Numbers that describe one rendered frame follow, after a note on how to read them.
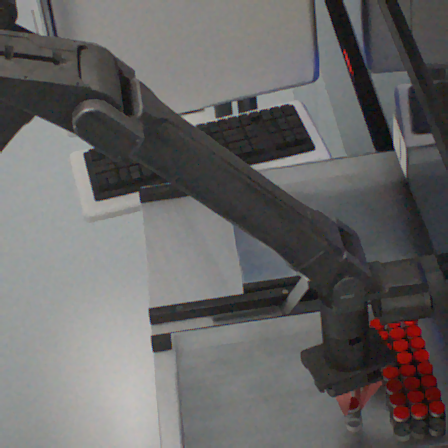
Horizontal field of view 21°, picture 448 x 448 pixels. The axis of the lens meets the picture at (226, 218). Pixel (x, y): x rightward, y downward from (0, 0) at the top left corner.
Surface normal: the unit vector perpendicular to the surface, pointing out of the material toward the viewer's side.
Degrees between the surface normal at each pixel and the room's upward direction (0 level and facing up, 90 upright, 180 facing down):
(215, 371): 0
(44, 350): 0
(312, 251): 83
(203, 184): 96
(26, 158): 0
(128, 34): 90
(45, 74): 21
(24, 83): 94
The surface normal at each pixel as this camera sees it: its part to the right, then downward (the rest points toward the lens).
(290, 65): 0.23, 0.60
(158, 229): -0.11, -0.76
